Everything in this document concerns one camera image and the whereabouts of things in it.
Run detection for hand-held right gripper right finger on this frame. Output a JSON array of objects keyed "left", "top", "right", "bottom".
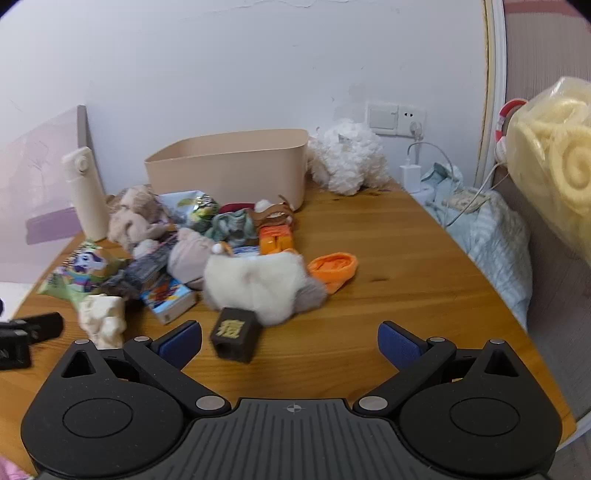
[{"left": 353, "top": 320, "right": 525, "bottom": 418}]

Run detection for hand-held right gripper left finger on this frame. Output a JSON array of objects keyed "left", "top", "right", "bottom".
[{"left": 59, "top": 320, "right": 232, "bottom": 418}]

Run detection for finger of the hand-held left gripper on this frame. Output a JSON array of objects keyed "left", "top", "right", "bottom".
[{"left": 10, "top": 312, "right": 64, "bottom": 342}]

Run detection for black cube with gold print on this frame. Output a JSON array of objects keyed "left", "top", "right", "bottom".
[{"left": 210, "top": 307, "right": 262, "bottom": 364}]

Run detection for pale pink cloth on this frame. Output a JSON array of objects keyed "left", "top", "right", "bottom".
[{"left": 167, "top": 227, "right": 220, "bottom": 291}]

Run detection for dark hair claw clip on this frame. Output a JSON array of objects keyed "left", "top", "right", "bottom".
[{"left": 99, "top": 272, "right": 139, "bottom": 298}]

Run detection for long black box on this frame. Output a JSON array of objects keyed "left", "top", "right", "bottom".
[{"left": 124, "top": 237, "right": 178, "bottom": 291}]

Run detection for white furry cloth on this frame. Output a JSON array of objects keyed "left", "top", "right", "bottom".
[{"left": 203, "top": 249, "right": 328, "bottom": 326}]

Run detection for green sock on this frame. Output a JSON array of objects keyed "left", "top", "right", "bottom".
[{"left": 211, "top": 210, "right": 258, "bottom": 245}]

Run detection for light blue snack packet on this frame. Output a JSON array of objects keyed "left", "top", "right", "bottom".
[{"left": 159, "top": 189, "right": 220, "bottom": 232}]

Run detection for brown hair claw clip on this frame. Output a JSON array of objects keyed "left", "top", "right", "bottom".
[{"left": 249, "top": 194, "right": 296, "bottom": 228}]

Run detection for beige plastic storage bin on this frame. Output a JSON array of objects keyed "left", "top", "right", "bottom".
[{"left": 144, "top": 129, "right": 309, "bottom": 212}]

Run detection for wooden desktop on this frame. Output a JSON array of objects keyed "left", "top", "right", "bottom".
[{"left": 0, "top": 182, "right": 578, "bottom": 480}]

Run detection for colourful cartoon box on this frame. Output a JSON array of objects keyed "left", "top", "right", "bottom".
[{"left": 140, "top": 272, "right": 197, "bottom": 325}]

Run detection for green cartoon snack packet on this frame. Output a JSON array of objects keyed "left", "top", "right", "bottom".
[{"left": 38, "top": 240, "right": 130, "bottom": 303}]

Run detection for cream thermos bottle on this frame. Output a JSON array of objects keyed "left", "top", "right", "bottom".
[{"left": 62, "top": 146, "right": 112, "bottom": 243}]

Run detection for light blue blanket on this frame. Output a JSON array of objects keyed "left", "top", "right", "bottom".
[{"left": 422, "top": 164, "right": 532, "bottom": 330}]

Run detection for orange plastic bottle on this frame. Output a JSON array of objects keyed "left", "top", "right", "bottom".
[{"left": 257, "top": 224, "right": 296, "bottom": 256}]

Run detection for pink and purple board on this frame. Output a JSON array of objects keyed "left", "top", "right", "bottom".
[{"left": 0, "top": 105, "right": 88, "bottom": 278}]

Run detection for white charger block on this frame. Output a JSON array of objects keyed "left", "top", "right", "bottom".
[{"left": 400, "top": 164, "right": 422, "bottom": 192}]

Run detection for white fluffy plush toy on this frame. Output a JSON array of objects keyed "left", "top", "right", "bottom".
[{"left": 307, "top": 119, "right": 392, "bottom": 195}]

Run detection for red and white headphones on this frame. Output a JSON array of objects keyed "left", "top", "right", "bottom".
[{"left": 494, "top": 98, "right": 527, "bottom": 162}]

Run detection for clear bag of yellow rolls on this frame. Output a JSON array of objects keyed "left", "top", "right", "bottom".
[{"left": 505, "top": 76, "right": 591, "bottom": 268}]

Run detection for white charging cable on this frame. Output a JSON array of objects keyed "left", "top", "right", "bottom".
[{"left": 406, "top": 141, "right": 455, "bottom": 185}]

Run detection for white wall socket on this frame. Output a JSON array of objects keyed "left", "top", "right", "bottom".
[
  {"left": 367, "top": 102, "right": 399, "bottom": 136},
  {"left": 397, "top": 105, "right": 426, "bottom": 138}
]

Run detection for cream bed frame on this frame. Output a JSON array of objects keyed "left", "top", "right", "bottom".
[{"left": 475, "top": 0, "right": 509, "bottom": 185}]

